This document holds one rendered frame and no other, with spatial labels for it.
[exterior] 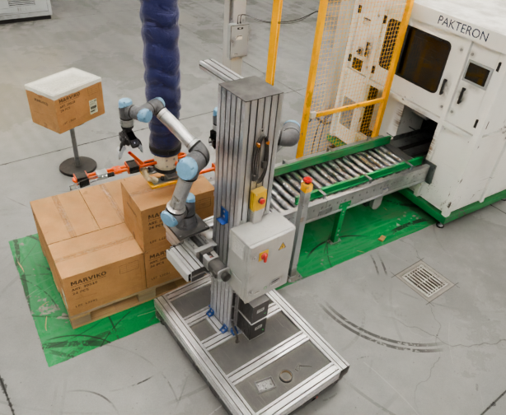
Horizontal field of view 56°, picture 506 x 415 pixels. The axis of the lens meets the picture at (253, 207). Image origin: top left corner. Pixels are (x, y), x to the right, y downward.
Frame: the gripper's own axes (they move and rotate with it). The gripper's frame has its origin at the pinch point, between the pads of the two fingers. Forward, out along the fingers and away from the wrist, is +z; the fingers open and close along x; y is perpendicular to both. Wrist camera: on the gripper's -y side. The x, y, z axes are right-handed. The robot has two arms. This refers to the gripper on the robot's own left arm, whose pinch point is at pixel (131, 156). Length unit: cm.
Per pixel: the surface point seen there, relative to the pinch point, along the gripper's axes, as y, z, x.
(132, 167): 33.9, 31.2, -14.0
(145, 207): 20, 58, -15
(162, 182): 24, 44, -32
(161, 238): 18, 89, -26
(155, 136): 32.4, 10.9, -31.8
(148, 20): 32, -66, -31
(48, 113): 218, 71, -11
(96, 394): -36, 152, 56
